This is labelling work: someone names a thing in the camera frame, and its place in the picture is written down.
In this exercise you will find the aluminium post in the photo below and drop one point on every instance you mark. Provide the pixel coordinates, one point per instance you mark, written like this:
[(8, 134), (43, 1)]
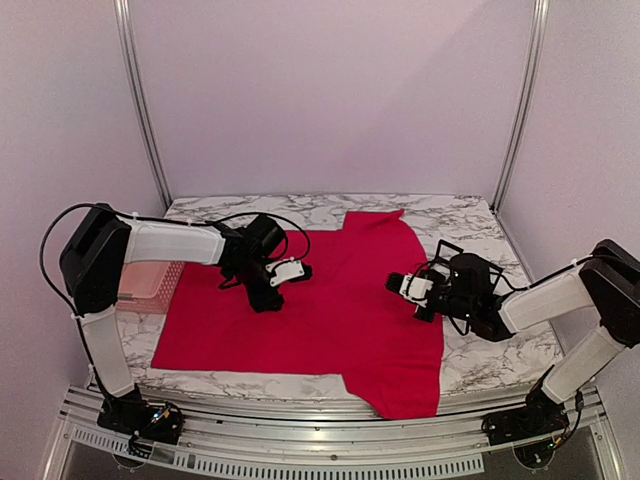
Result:
[(516, 136), (125, 28)]

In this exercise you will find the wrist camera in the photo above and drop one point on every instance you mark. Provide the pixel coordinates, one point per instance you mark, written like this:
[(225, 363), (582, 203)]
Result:
[(412, 288), (288, 270)]

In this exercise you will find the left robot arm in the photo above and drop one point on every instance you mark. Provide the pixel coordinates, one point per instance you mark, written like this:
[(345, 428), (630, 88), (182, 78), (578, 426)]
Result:
[(115, 260)]

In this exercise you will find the aluminium front rail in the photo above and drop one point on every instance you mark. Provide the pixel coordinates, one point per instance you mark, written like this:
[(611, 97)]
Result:
[(260, 438)]

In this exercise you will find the pink plastic basket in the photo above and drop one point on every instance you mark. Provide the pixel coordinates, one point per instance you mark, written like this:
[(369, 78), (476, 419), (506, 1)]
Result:
[(148, 287)]

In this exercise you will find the black brooch box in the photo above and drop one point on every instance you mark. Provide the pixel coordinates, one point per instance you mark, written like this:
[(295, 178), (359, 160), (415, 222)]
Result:
[(490, 275), (445, 251)]

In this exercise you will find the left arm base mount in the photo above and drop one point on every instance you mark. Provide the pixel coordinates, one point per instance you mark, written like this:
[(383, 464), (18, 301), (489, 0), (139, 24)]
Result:
[(145, 423)]

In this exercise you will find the black brooch box right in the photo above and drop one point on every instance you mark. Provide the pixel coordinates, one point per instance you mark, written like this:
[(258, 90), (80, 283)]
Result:
[(490, 275)]

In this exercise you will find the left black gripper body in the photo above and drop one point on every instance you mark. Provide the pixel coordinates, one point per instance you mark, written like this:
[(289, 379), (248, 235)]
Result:
[(257, 301)]

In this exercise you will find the red t-shirt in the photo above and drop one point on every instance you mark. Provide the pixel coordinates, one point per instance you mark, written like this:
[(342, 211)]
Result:
[(341, 321)]

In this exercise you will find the left aluminium post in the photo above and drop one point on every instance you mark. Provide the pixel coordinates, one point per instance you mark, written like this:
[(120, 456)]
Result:
[(125, 28)]

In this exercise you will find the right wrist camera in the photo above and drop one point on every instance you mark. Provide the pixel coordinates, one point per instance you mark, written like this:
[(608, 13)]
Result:
[(412, 288)]

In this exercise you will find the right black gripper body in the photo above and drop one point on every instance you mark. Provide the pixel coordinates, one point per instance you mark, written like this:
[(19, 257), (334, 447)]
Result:
[(431, 305)]

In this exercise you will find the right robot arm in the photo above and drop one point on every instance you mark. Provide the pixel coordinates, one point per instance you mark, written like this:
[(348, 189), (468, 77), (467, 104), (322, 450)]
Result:
[(607, 280)]

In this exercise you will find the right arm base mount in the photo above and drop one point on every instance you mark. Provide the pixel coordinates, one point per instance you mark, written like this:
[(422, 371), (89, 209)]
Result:
[(539, 429)]

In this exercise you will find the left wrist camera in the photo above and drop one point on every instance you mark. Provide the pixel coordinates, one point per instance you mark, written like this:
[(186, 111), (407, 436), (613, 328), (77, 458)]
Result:
[(288, 270)]

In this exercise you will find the black brooch box left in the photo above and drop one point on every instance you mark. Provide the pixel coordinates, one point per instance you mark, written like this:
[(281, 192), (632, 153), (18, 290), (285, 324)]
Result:
[(445, 251)]

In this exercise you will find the right aluminium post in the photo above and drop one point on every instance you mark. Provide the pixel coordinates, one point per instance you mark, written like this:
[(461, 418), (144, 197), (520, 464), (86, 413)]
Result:
[(516, 136)]

